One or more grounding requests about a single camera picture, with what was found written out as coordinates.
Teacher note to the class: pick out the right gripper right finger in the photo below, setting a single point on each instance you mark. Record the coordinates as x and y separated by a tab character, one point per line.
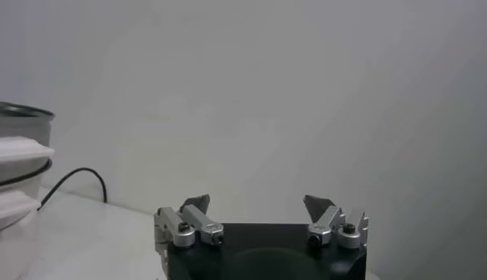
329	224

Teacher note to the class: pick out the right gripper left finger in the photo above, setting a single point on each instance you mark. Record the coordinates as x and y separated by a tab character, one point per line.
198	224

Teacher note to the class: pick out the perforated steel steamer basket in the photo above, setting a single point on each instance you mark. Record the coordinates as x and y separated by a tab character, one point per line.
23	129

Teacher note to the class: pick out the cream electric cooking pot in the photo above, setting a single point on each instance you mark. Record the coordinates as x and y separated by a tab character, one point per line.
15	243

